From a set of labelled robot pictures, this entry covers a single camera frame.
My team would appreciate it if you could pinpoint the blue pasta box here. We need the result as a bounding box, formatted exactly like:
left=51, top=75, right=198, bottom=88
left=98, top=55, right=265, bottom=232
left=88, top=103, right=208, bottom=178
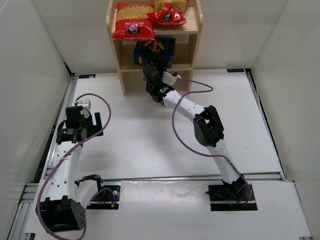
left=133, top=37, right=176, bottom=68

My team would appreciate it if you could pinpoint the red pasta bag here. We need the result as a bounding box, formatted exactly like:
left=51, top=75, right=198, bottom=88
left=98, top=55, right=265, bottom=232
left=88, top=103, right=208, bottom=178
left=147, top=0, right=188, bottom=28
left=113, top=2, right=156, bottom=42

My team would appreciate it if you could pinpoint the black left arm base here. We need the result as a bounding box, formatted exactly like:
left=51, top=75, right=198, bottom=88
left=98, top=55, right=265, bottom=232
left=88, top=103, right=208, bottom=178
left=74, top=174, right=121, bottom=210

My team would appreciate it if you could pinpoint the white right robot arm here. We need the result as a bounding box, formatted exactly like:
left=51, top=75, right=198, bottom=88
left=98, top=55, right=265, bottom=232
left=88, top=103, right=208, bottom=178
left=143, top=65, right=252, bottom=197

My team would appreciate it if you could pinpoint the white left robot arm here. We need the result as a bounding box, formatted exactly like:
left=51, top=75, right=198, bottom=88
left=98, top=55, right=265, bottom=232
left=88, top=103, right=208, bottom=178
left=39, top=99, right=102, bottom=233

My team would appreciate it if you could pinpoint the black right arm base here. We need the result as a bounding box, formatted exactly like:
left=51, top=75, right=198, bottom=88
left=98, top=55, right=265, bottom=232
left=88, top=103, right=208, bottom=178
left=205, top=182, right=258, bottom=212

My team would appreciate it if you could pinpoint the wooden three-tier shelf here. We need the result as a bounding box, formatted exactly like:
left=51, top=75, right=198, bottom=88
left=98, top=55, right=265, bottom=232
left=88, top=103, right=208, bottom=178
left=105, top=0, right=204, bottom=96

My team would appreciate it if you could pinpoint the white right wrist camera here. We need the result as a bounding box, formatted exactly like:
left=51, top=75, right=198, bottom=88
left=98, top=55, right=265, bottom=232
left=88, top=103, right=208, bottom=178
left=162, top=71, right=181, bottom=86

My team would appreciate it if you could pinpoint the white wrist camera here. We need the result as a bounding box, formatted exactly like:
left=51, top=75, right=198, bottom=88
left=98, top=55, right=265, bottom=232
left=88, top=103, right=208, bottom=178
left=162, top=71, right=181, bottom=86
left=74, top=99, right=91, bottom=118

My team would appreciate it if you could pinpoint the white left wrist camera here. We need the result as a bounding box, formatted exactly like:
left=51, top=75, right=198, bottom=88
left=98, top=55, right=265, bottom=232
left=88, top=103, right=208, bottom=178
left=74, top=99, right=91, bottom=118

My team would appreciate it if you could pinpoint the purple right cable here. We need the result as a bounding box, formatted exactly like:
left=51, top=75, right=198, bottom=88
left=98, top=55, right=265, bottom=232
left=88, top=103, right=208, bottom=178
left=171, top=76, right=252, bottom=205

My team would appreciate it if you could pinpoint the purple cable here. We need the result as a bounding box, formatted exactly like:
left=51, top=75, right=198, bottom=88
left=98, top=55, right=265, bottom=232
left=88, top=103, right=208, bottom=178
left=35, top=92, right=116, bottom=238
left=171, top=76, right=252, bottom=205

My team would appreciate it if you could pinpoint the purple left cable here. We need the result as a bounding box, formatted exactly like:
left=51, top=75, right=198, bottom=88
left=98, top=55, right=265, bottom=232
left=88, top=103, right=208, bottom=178
left=35, top=92, right=116, bottom=238

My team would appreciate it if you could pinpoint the aluminium rail frame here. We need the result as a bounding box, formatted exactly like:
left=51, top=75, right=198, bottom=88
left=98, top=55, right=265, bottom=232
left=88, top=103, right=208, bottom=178
left=7, top=67, right=313, bottom=240

